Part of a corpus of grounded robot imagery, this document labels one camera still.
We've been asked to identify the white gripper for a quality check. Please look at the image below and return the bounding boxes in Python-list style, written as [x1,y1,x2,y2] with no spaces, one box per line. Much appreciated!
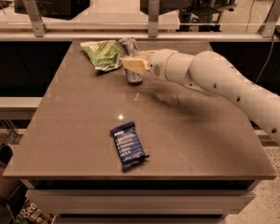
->
[122,49,177,80]

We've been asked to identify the silver redbull can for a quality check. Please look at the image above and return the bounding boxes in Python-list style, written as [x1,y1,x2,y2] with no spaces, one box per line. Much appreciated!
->
[119,36,144,84]

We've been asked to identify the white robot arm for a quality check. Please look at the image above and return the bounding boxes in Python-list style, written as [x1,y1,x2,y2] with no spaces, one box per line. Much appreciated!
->
[122,49,280,146]

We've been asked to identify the green chip bag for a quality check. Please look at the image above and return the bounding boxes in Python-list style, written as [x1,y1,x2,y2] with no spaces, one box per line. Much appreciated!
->
[80,40,120,72]

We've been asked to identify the blue snack bar wrapper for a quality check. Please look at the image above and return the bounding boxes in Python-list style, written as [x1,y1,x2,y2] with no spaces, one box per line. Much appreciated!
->
[110,121,148,171]

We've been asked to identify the black box on counter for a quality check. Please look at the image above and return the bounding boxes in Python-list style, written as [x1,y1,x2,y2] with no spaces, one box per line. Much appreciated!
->
[13,0,91,21]

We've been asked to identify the brown bin lower left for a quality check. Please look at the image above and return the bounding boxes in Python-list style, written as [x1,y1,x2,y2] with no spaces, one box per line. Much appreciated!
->
[0,144,21,201]

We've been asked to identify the magazine on lower left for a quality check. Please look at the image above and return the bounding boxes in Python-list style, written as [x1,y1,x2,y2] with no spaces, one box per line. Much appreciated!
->
[13,200,56,224]

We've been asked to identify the middle metal railing bracket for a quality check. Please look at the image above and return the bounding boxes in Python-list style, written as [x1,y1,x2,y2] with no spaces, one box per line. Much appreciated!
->
[148,0,160,37]

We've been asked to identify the metal railing bracket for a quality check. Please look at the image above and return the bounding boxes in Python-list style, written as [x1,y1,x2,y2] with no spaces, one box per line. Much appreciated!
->
[259,0,280,38]
[22,0,48,37]
[148,0,160,37]

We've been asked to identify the left metal railing bracket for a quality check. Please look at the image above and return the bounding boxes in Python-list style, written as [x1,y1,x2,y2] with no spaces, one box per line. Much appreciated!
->
[22,0,48,37]

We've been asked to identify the right metal railing bracket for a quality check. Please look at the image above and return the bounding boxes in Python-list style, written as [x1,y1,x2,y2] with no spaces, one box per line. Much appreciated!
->
[259,0,280,38]

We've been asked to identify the black cable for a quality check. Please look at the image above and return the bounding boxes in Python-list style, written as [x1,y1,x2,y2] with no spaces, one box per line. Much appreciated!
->
[255,37,278,84]

